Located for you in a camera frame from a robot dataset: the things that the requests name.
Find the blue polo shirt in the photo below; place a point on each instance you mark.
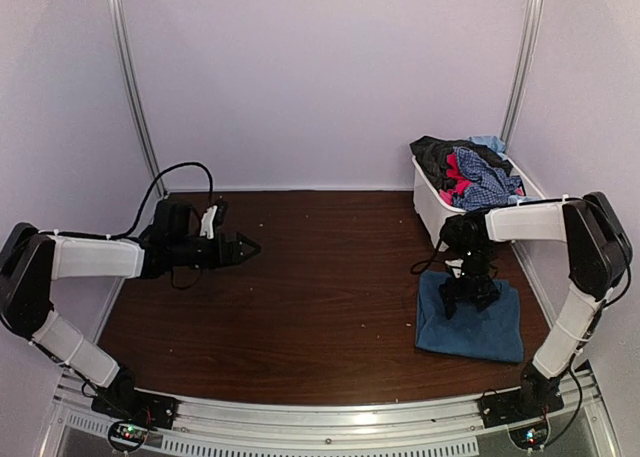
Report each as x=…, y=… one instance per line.
x=492, y=334

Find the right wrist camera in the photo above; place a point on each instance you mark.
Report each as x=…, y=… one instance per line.
x=454, y=267

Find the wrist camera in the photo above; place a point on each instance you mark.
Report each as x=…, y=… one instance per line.
x=454, y=267
x=213, y=218

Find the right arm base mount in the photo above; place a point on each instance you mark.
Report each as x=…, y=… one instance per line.
x=535, y=396

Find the blue checkered shirt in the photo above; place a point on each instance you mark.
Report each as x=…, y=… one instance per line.
x=488, y=186

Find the right aluminium corner post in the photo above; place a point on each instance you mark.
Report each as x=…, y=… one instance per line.
x=529, y=37

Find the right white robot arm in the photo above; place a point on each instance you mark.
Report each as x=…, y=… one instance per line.
x=598, y=249

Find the front aluminium rail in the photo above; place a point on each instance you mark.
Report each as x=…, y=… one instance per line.
x=442, y=427

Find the aluminium corner post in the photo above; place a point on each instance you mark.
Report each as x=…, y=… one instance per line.
x=132, y=92
x=529, y=37

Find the left aluminium corner post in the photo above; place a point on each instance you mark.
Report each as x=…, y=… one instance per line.
x=132, y=92

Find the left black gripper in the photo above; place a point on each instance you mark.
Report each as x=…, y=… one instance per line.
x=232, y=249

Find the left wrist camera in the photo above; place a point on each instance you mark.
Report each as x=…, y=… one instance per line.
x=213, y=218

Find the light blue garment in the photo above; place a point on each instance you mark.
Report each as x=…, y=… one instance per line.
x=492, y=142

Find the white plastic laundry bin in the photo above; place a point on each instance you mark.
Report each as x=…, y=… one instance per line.
x=433, y=211

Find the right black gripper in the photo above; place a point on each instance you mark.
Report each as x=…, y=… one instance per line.
x=453, y=293

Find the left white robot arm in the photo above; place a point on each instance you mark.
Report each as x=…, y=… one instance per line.
x=31, y=260

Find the black garment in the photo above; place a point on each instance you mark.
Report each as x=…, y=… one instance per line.
x=432, y=153

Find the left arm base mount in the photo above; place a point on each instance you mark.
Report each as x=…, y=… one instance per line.
x=122, y=400

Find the red garment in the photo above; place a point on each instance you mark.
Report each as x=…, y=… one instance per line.
x=457, y=177

